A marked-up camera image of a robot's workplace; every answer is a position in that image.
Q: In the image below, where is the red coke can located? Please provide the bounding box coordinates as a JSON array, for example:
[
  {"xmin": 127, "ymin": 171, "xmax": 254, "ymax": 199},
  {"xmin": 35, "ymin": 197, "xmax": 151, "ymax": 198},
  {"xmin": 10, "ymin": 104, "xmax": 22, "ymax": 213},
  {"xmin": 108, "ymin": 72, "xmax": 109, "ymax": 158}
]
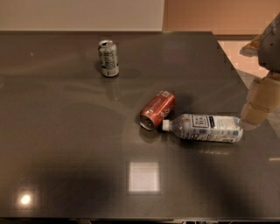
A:
[{"xmin": 139, "ymin": 91, "xmax": 176, "ymax": 130}]

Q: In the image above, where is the green and silver soda can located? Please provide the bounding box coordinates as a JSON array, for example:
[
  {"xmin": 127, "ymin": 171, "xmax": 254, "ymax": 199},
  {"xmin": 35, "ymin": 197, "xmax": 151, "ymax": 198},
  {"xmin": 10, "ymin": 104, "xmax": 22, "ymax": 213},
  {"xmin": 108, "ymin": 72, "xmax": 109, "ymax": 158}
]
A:
[{"xmin": 98, "ymin": 39, "xmax": 119, "ymax": 77}]

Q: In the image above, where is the clear plastic water bottle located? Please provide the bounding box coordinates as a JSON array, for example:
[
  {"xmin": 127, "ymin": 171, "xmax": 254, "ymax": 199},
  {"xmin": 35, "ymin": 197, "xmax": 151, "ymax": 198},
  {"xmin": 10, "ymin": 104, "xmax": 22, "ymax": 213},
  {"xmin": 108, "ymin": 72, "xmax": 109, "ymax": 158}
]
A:
[{"xmin": 162, "ymin": 114, "xmax": 243, "ymax": 143}]

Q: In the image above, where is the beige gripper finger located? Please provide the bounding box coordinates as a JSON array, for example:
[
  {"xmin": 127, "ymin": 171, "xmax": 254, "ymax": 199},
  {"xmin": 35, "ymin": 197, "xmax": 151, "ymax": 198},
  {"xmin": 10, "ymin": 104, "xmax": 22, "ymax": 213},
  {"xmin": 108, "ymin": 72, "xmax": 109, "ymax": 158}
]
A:
[
  {"xmin": 240, "ymin": 35, "xmax": 261, "ymax": 57},
  {"xmin": 241, "ymin": 71, "xmax": 280, "ymax": 126}
]

